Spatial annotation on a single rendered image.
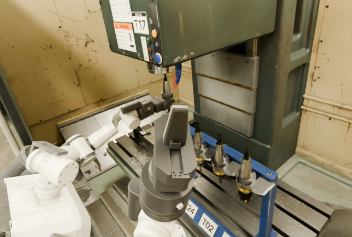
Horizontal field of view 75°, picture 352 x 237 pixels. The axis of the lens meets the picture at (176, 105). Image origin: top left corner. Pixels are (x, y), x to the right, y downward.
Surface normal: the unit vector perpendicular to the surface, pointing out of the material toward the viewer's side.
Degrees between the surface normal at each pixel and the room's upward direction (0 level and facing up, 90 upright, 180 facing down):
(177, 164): 16
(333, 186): 0
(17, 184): 23
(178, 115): 100
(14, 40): 90
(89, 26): 90
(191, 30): 90
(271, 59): 90
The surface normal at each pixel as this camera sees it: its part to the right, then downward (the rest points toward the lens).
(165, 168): 0.13, -0.81
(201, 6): 0.61, 0.29
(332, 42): -0.78, 0.35
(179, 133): 0.09, 0.59
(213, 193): -0.11, -0.89
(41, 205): 0.22, -0.96
